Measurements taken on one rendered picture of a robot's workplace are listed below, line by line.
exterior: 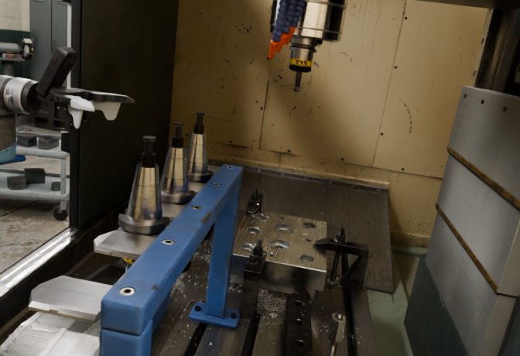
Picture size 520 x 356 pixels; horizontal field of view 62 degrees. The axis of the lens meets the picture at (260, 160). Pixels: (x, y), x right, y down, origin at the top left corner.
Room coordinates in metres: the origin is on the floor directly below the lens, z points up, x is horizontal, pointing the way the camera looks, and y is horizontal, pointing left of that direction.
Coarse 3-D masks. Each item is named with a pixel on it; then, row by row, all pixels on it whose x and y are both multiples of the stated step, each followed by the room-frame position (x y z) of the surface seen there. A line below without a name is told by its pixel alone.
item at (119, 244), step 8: (112, 232) 0.47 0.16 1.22; (120, 232) 0.47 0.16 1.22; (96, 240) 0.45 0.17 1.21; (104, 240) 0.45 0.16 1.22; (112, 240) 0.45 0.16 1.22; (120, 240) 0.45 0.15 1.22; (128, 240) 0.45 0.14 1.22; (136, 240) 0.46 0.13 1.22; (144, 240) 0.46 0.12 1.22; (152, 240) 0.46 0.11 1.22; (96, 248) 0.43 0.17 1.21; (104, 248) 0.43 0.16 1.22; (112, 248) 0.43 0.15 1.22; (120, 248) 0.43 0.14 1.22; (128, 248) 0.43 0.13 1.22; (136, 248) 0.44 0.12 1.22; (144, 248) 0.44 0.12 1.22; (120, 256) 0.42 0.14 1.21; (128, 256) 0.42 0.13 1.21; (136, 256) 0.42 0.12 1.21
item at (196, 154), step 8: (192, 136) 0.71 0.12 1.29; (200, 136) 0.71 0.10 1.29; (192, 144) 0.71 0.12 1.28; (200, 144) 0.71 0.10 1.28; (192, 152) 0.71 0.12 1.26; (200, 152) 0.71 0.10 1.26; (192, 160) 0.70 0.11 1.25; (200, 160) 0.71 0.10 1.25; (192, 168) 0.70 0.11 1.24; (200, 168) 0.71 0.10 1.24
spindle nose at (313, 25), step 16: (320, 0) 0.91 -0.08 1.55; (336, 0) 0.93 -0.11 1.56; (272, 16) 0.96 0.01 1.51; (304, 16) 0.91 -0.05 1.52; (320, 16) 0.91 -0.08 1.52; (336, 16) 0.93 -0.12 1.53; (272, 32) 0.96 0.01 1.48; (304, 32) 0.91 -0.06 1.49; (320, 32) 0.92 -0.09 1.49; (336, 32) 0.94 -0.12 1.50
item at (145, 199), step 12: (144, 168) 0.49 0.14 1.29; (156, 168) 0.50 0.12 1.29; (144, 180) 0.49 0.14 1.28; (156, 180) 0.50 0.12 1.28; (132, 192) 0.49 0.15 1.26; (144, 192) 0.49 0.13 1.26; (156, 192) 0.50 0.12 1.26; (132, 204) 0.49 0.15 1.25; (144, 204) 0.49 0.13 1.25; (156, 204) 0.49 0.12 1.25; (132, 216) 0.49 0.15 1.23; (144, 216) 0.48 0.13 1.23; (156, 216) 0.49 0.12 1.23
